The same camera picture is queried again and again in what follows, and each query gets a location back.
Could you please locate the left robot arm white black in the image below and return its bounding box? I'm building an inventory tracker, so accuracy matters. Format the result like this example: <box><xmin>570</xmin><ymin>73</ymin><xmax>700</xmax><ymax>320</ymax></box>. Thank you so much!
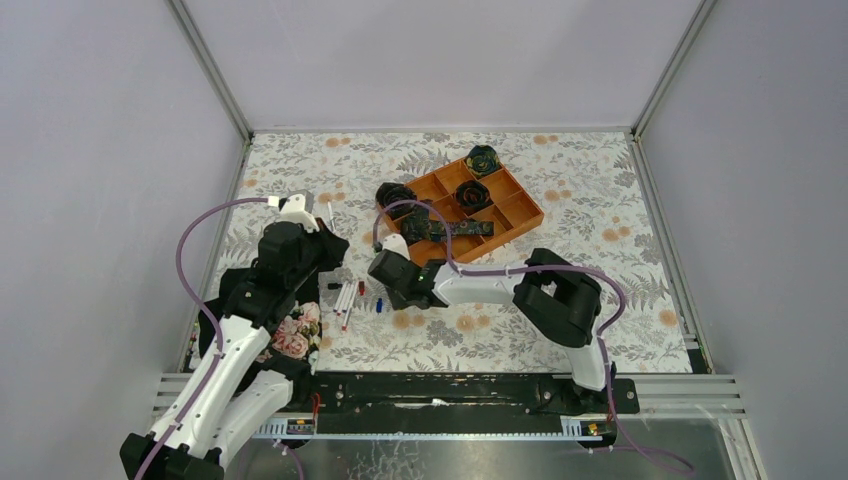
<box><xmin>119</xmin><ymin>220</ymin><xmax>349</xmax><ymax>479</ymax></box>

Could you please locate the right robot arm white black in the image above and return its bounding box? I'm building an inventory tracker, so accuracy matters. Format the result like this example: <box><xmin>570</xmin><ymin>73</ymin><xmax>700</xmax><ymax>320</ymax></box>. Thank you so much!
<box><xmin>368</xmin><ymin>248</ymin><xmax>608</xmax><ymax>391</ymax></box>

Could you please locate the white pen on table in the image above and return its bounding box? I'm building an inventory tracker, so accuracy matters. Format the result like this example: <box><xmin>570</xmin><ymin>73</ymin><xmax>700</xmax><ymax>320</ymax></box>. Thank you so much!
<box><xmin>333</xmin><ymin>282</ymin><xmax>349</xmax><ymax>315</ymax></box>

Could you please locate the unrolled dark patterned tie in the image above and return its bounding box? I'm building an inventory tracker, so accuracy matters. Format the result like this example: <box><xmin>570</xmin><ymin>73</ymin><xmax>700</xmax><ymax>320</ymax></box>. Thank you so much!
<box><xmin>400</xmin><ymin>200</ymin><xmax>495</xmax><ymax>244</ymax></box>

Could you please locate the rolled dark tie left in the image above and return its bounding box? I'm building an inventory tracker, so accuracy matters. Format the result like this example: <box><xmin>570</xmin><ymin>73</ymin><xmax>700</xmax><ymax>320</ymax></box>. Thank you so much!
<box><xmin>375</xmin><ymin>182</ymin><xmax>417</xmax><ymax>220</ymax></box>

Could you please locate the rolled dark tie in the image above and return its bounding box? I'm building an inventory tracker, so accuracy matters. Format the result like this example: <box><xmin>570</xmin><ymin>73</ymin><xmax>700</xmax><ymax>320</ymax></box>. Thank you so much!
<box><xmin>464</xmin><ymin>145</ymin><xmax>501</xmax><ymax>179</ymax></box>
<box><xmin>454</xmin><ymin>180</ymin><xmax>493</xmax><ymax>215</ymax></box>
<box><xmin>375</xmin><ymin>182</ymin><xmax>417</xmax><ymax>220</ymax></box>

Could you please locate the black floral cloth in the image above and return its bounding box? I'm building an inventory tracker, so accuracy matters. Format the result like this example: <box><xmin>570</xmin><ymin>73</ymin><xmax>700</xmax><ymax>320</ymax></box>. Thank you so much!
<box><xmin>196</xmin><ymin>268</ymin><xmax>323</xmax><ymax>393</ymax></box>

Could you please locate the orange compartment tray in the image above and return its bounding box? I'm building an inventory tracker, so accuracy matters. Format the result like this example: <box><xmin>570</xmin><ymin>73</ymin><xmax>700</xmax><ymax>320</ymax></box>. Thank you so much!
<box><xmin>375</xmin><ymin>158</ymin><xmax>544</xmax><ymax>265</ymax></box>

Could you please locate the rolled dark tie centre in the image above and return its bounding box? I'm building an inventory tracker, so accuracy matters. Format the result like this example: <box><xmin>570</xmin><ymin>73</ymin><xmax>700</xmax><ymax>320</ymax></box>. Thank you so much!
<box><xmin>454</xmin><ymin>180</ymin><xmax>493</xmax><ymax>215</ymax></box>

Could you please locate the rolled dark tie top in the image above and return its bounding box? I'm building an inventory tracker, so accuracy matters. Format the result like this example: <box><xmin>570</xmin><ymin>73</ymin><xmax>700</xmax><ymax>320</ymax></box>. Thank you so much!
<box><xmin>464</xmin><ymin>145</ymin><xmax>501</xmax><ymax>179</ymax></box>

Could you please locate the floral table cloth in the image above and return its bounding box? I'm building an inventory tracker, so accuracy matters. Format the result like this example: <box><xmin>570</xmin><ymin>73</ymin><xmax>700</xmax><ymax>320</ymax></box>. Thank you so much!
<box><xmin>216</xmin><ymin>132</ymin><xmax>691</xmax><ymax>374</ymax></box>

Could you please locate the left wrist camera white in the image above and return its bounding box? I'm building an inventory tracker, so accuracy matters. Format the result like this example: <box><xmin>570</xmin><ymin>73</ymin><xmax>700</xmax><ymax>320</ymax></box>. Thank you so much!
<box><xmin>266</xmin><ymin>194</ymin><xmax>320</xmax><ymax>233</ymax></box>

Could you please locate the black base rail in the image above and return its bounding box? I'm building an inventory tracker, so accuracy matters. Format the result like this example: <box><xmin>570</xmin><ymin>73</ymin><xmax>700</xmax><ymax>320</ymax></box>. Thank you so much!
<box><xmin>283</xmin><ymin>372</ymin><xmax>640</xmax><ymax>435</ymax></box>

